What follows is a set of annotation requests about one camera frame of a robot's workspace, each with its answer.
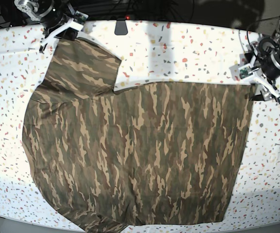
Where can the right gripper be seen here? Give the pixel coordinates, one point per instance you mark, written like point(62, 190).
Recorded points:
point(53, 23)

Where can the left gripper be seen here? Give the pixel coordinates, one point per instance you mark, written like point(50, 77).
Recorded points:
point(264, 60)

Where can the camouflage T-shirt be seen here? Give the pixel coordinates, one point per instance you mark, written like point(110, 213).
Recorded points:
point(159, 153)

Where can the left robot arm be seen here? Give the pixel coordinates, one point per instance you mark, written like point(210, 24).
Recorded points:
point(275, 35)

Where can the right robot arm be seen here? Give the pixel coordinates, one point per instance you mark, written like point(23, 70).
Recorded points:
point(37, 9)

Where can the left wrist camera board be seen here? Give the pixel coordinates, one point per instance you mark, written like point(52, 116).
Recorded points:
point(245, 71)

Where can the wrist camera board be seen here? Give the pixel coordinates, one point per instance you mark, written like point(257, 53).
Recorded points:
point(245, 71)
point(80, 17)

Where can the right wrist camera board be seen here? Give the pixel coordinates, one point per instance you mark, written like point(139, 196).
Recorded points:
point(80, 17)

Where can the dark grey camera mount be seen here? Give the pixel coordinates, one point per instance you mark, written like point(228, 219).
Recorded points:
point(121, 28)

